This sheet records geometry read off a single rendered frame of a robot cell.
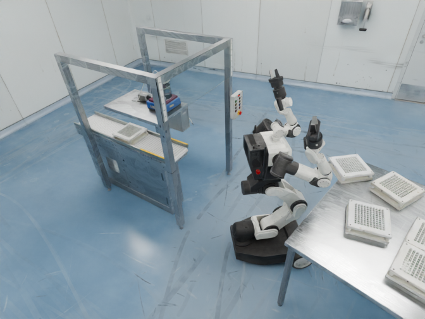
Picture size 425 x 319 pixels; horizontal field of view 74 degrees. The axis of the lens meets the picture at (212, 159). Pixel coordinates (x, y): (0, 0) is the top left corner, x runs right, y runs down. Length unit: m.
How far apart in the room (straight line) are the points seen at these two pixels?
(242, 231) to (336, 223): 0.83
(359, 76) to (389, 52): 0.54
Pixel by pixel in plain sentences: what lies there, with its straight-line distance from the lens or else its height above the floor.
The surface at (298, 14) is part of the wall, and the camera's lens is 5.60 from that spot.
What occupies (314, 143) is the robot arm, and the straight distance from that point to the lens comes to 1.66.
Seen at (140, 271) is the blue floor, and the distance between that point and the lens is 2.82.
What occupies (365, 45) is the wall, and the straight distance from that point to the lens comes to 5.59.
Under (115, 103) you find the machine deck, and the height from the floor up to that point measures 1.24.
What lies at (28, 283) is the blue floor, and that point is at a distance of 3.18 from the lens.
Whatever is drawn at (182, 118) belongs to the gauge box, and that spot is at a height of 1.14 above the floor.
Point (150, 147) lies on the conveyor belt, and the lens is 2.73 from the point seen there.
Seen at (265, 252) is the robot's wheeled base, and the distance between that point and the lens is 2.63.
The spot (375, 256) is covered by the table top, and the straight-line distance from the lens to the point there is 2.00.
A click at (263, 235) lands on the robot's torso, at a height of 0.29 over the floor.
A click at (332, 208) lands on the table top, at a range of 2.15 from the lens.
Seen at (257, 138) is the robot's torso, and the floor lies 1.22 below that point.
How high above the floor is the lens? 2.34
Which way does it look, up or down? 38 degrees down
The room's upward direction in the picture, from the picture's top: 3 degrees counter-clockwise
